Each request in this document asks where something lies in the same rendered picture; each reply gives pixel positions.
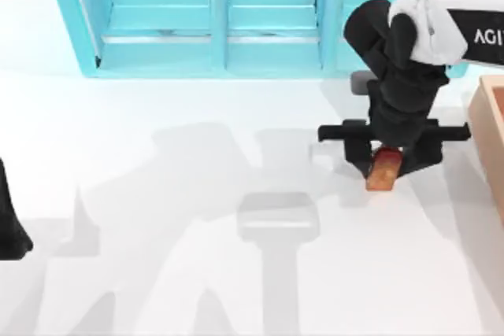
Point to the pale grey rounded box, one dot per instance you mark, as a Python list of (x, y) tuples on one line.
[(359, 82)]

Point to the light blue rack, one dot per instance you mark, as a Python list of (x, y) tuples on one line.
[(165, 17)]

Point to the brown bread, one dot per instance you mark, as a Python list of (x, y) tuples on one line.
[(384, 172)]

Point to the salmon-coloured shallow box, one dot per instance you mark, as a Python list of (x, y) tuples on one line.
[(486, 131)]

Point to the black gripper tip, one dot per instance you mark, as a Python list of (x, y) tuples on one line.
[(10, 226)]

